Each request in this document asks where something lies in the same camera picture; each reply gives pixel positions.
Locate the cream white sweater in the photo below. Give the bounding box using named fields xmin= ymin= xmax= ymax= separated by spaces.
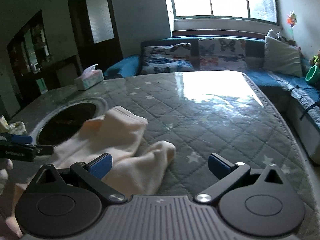
xmin=15 ymin=106 xmax=177 ymax=201

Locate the white gloved left hand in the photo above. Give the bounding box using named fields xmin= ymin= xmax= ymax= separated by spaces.
xmin=0 ymin=158 xmax=13 ymax=195

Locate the crumpled patterned cloth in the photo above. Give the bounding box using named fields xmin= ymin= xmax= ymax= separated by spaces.
xmin=0 ymin=115 xmax=28 ymax=135

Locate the round black induction cooktop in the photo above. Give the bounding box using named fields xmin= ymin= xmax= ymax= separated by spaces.
xmin=36 ymin=102 xmax=97 ymax=146

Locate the grey quilted star tablecloth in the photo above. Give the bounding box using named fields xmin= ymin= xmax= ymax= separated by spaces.
xmin=10 ymin=71 xmax=320 ymax=221

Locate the dark glass cabinet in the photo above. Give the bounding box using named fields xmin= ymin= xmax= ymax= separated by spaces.
xmin=7 ymin=11 xmax=52 ymax=107

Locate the tissue box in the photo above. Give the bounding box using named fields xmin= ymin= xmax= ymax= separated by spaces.
xmin=74 ymin=64 xmax=104 ymax=90

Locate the blue sofa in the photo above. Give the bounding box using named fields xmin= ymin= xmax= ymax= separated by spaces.
xmin=104 ymin=36 xmax=319 ymax=163

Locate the right butterfly cushion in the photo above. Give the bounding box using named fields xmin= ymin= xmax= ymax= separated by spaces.
xmin=198 ymin=37 xmax=248 ymax=72

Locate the butterfly cushion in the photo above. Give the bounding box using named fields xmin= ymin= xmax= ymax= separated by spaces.
xmin=198 ymin=37 xmax=248 ymax=72
xmin=141 ymin=43 xmax=194 ymax=74

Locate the plain grey pillow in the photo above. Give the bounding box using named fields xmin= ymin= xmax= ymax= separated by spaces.
xmin=263 ymin=29 xmax=303 ymax=77

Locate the green plastic bowl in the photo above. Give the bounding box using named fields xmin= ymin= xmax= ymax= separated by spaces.
xmin=305 ymin=64 xmax=320 ymax=85

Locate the left butterfly cushion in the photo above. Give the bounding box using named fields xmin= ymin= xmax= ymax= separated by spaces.
xmin=141 ymin=43 xmax=194 ymax=74

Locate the plush toy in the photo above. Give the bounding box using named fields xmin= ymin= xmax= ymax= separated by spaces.
xmin=309 ymin=50 xmax=320 ymax=67

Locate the dark wooden door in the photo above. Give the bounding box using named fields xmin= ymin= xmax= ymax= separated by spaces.
xmin=67 ymin=0 xmax=123 ymax=71

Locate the colourful pinwheel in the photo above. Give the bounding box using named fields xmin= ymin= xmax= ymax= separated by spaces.
xmin=287 ymin=11 xmax=297 ymax=40

